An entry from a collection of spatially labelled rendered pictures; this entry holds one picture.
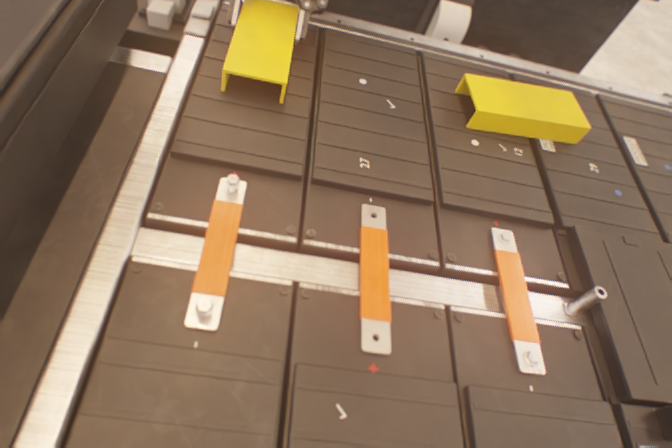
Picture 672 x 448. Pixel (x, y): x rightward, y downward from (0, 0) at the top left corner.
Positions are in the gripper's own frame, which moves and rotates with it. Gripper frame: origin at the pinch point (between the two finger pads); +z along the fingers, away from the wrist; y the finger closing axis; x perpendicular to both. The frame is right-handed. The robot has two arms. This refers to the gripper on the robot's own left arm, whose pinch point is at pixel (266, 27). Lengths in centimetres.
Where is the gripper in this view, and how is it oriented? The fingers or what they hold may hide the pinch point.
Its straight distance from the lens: 60.1
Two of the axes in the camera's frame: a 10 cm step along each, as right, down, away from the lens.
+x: -1.3, -0.7, 9.9
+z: -1.8, 9.8, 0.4
